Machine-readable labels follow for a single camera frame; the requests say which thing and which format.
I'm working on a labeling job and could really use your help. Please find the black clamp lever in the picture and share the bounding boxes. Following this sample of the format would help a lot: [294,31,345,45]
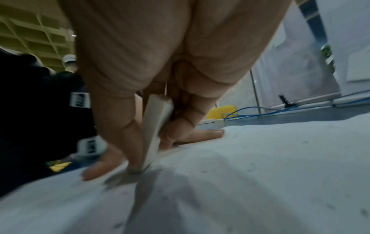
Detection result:
[278,94,301,108]

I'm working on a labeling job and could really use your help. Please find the white fabric sheet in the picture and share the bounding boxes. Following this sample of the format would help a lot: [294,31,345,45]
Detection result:
[0,114,370,234]

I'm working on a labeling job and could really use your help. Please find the thin metal rod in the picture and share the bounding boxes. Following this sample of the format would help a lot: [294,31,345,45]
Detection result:
[249,68,263,115]

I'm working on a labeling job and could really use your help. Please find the white panel board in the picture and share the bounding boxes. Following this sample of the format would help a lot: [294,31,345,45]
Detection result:
[315,0,370,102]

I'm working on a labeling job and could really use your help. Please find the white tailor's chalk piece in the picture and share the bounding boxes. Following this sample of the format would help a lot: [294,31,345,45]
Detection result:
[128,93,175,173]

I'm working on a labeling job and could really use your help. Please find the person's left hand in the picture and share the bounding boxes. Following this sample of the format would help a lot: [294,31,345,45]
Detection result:
[82,94,225,182]

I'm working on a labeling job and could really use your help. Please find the person's right hand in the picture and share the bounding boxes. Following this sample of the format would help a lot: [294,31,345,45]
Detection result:
[56,0,293,172]

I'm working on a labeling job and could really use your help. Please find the blue cable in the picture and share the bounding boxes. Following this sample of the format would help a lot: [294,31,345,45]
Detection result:
[222,91,370,121]

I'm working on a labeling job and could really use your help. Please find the green plant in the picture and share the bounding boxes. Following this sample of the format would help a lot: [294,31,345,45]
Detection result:
[320,44,336,72]

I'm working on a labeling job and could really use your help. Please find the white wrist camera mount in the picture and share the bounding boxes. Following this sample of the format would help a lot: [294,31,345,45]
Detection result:
[76,135,107,158]

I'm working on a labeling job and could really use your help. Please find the yellow plastic object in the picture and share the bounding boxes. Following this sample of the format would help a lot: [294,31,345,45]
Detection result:
[206,104,239,121]

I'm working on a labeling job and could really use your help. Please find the yellow green object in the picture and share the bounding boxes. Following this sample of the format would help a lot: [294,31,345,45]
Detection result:
[49,159,72,172]

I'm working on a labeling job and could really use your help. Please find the translucent plastic curtain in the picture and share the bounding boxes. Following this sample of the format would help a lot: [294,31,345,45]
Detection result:
[251,0,342,109]

